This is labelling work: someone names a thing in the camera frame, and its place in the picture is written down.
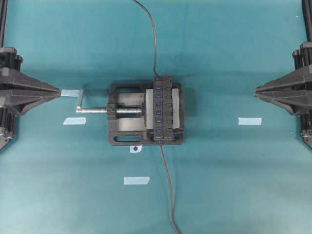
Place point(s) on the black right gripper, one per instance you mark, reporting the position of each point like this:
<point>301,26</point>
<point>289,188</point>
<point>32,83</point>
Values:
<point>301,78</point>

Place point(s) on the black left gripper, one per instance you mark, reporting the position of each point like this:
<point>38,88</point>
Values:
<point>15,98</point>

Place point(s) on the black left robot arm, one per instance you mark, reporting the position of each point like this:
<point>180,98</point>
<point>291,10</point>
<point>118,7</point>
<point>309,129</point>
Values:
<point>3,14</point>

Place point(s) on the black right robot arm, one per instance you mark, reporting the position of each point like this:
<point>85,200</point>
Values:
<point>293,91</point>

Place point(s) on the black multiport USB hub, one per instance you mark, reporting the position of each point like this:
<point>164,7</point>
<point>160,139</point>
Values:
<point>163,109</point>

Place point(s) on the blue tape strip near crank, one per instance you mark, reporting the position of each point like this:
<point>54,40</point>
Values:
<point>70,93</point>

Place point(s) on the blue tape strip left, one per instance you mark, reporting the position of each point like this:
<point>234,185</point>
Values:
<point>75,121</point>

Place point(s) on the blue tape strip right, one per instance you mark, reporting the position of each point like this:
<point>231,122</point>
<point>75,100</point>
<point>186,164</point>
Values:
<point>249,121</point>

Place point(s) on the black bench vise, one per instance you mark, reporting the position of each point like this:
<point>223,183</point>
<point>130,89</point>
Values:
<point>130,117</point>

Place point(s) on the white sticker with dark dot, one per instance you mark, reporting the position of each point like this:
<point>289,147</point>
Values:
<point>135,149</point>

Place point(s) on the blue tape strip bottom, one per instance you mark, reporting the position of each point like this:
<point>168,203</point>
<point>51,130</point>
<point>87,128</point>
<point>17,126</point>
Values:
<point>137,180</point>

